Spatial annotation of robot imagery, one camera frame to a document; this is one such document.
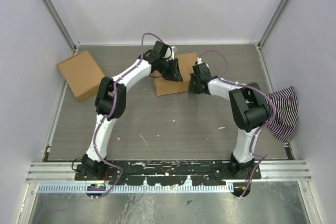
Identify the white slotted cable duct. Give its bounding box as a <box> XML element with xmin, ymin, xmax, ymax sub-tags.
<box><xmin>37</xmin><ymin>182</ymin><xmax>234</xmax><ymax>194</ymax></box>

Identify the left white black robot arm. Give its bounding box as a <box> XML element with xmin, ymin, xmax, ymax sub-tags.
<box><xmin>76</xmin><ymin>40</ymin><xmax>183</xmax><ymax>180</ymax></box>

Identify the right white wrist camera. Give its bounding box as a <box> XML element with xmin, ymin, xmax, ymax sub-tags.
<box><xmin>195</xmin><ymin>57</ymin><xmax>209</xmax><ymax>68</ymax></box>

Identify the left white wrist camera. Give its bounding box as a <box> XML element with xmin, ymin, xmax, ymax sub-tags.
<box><xmin>170</xmin><ymin>46</ymin><xmax>177</xmax><ymax>60</ymax></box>

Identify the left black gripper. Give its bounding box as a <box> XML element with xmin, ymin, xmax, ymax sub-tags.
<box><xmin>159</xmin><ymin>58</ymin><xmax>183</xmax><ymax>83</ymax></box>

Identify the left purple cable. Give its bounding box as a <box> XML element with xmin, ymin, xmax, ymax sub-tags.
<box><xmin>89</xmin><ymin>33</ymin><xmax>163</xmax><ymax>200</ymax></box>

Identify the brown cardboard box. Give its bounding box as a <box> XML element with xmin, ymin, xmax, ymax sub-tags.
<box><xmin>58</xmin><ymin>50</ymin><xmax>106</xmax><ymax>102</ymax></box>
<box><xmin>152</xmin><ymin>52</ymin><xmax>197</xmax><ymax>97</ymax></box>

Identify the aluminium front rail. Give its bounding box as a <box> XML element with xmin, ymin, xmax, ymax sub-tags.
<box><xmin>26</xmin><ymin>160</ymin><xmax>311</xmax><ymax>185</ymax></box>

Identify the striped purple white cloth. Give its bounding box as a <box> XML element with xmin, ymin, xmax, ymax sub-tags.
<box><xmin>267</xmin><ymin>86</ymin><xmax>299</xmax><ymax>143</ymax></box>

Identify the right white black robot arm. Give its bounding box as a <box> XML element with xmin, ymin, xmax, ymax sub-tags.
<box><xmin>188</xmin><ymin>62</ymin><xmax>271</xmax><ymax>179</ymax></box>

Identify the folded brown cardboard box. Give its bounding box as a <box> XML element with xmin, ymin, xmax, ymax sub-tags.
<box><xmin>58</xmin><ymin>50</ymin><xmax>106</xmax><ymax>102</ymax></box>

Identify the right aluminium corner post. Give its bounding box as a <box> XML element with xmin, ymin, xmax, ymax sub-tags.
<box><xmin>257</xmin><ymin>0</ymin><xmax>290</xmax><ymax>50</ymax></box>

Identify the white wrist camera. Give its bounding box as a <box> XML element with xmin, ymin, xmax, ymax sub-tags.
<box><xmin>195</xmin><ymin>57</ymin><xmax>209</xmax><ymax>68</ymax></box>
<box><xmin>170</xmin><ymin>46</ymin><xmax>177</xmax><ymax>60</ymax></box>

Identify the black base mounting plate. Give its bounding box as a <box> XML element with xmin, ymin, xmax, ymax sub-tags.
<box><xmin>75</xmin><ymin>159</ymin><xmax>261</xmax><ymax>186</ymax></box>

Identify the left aluminium corner post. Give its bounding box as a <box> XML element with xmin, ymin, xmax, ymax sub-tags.
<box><xmin>42</xmin><ymin>0</ymin><xmax>80</xmax><ymax>52</ymax></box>

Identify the aluminium corner post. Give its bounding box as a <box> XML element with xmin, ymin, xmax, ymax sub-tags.
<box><xmin>257</xmin><ymin>0</ymin><xmax>290</xmax><ymax>50</ymax></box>
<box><xmin>42</xmin><ymin>0</ymin><xmax>80</xmax><ymax>52</ymax></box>

